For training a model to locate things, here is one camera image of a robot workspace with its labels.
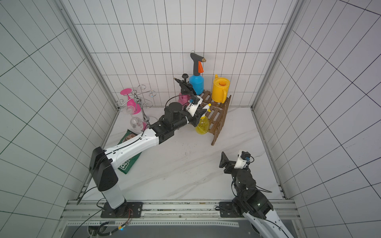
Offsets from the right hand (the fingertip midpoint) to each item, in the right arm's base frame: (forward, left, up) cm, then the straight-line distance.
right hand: (225, 153), depth 75 cm
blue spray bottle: (+36, +17, +18) cm, 44 cm away
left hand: (+15, +12, +15) cm, 25 cm away
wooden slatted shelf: (+30, +2, -3) cm, 31 cm away
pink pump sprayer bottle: (+27, +21, +19) cm, 39 cm away
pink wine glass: (+32, +60, +5) cm, 68 cm away
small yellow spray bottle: (+11, +12, +8) cm, 18 cm away
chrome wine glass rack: (+27, +52, +13) cm, 60 cm away
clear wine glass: (+19, +54, -2) cm, 57 cm away
